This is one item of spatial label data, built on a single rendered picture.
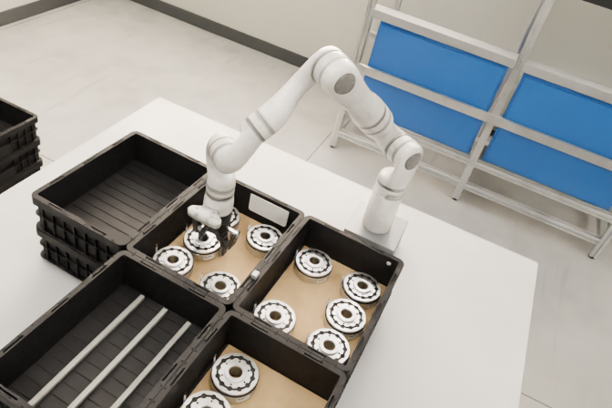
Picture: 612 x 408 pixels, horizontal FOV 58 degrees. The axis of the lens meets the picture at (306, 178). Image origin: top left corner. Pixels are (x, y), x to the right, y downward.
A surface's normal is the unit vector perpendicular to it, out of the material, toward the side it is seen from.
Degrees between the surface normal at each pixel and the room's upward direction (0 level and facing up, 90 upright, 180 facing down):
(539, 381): 0
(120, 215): 0
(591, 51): 90
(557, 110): 90
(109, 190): 0
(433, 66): 90
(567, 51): 90
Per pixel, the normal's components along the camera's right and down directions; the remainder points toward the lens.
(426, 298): 0.20, -0.77
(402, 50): -0.41, 0.49
